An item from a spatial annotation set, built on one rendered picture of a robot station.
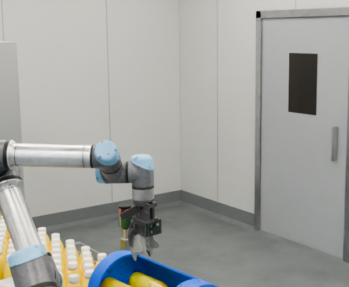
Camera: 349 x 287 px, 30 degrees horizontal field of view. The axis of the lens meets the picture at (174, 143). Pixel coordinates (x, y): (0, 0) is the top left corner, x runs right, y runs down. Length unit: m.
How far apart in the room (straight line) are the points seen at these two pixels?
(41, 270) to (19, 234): 0.24
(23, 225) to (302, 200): 4.42
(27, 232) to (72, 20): 4.97
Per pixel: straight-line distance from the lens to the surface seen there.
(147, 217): 2.22
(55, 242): 3.07
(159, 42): 7.53
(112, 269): 2.54
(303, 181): 6.27
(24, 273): 1.97
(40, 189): 6.99
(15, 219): 2.20
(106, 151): 2.06
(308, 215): 6.30
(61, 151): 2.11
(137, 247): 2.26
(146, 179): 2.19
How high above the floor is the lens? 2.07
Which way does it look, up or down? 10 degrees down
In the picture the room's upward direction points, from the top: 1 degrees counter-clockwise
